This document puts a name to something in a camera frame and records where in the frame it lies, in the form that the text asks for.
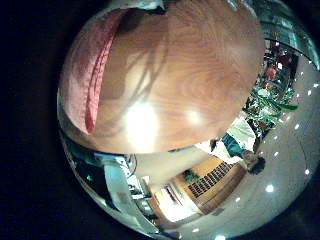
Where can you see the pink cloth garment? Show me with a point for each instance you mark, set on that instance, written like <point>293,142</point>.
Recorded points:
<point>83,73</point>

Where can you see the small green plant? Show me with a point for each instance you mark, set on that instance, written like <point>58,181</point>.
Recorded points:
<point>190,176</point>

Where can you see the person in white coat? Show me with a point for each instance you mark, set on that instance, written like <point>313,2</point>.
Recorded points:
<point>240,136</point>

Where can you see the large green plant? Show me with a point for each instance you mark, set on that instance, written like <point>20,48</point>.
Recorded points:
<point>270,103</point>

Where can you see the red flower decoration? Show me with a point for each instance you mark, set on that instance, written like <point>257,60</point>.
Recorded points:
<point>276,63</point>

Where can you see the dark grid wall panel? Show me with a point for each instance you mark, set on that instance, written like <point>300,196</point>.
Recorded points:
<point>211,180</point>

